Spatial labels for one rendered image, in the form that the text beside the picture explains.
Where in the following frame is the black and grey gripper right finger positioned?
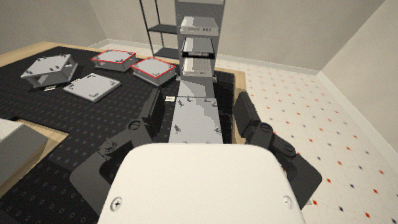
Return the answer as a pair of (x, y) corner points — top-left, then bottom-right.
(233, 92), (322, 210)

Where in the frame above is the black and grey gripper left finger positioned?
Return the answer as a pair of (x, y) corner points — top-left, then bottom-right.
(69, 88), (166, 217)

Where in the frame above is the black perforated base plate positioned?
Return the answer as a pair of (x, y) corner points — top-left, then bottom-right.
(0, 46), (235, 224)

